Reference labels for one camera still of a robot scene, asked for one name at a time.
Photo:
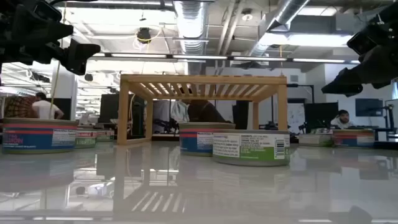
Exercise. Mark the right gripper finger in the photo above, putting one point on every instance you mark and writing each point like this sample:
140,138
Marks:
351,75
342,89

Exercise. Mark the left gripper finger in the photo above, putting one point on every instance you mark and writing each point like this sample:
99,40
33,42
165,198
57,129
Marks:
74,70
84,53

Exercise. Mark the Bumble Bee tuna can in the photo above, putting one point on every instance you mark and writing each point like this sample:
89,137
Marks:
105,136
314,140
87,140
248,149

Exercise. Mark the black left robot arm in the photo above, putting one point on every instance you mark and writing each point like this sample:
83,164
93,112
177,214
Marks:
12,15

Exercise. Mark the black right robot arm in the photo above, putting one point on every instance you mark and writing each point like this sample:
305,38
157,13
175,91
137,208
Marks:
390,17

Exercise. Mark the wooden slatted shelf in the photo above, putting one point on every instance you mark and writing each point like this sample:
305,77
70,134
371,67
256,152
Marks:
202,79

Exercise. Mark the round black speaker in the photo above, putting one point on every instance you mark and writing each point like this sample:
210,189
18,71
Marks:
88,77

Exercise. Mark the black monitor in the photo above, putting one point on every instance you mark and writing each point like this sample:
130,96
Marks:
66,107
109,107
321,113

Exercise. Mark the person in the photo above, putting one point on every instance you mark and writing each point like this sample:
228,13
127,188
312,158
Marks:
206,112
46,109
341,121

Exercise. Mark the whiteboard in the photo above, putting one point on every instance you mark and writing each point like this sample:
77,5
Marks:
295,116

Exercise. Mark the red patterned tapestry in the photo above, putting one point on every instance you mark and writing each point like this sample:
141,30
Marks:
18,107

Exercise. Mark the black upright panel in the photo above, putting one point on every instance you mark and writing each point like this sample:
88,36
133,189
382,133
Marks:
241,113

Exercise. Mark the light patterned garment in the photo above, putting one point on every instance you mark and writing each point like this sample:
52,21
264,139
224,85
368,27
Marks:
179,112

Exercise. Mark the long ceiling light bar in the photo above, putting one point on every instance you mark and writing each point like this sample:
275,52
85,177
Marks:
199,57

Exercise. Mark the round ceiling fixture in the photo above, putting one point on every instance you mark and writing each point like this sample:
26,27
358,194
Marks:
247,15

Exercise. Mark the blue wall screen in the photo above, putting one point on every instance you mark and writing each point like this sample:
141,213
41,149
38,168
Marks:
369,107

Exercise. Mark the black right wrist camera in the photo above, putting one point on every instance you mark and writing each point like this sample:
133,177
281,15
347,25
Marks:
360,43

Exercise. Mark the black ceiling dome camera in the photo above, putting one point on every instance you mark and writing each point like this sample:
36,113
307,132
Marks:
144,35

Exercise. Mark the silver ventilation duct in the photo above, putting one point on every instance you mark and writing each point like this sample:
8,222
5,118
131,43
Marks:
190,28
280,18

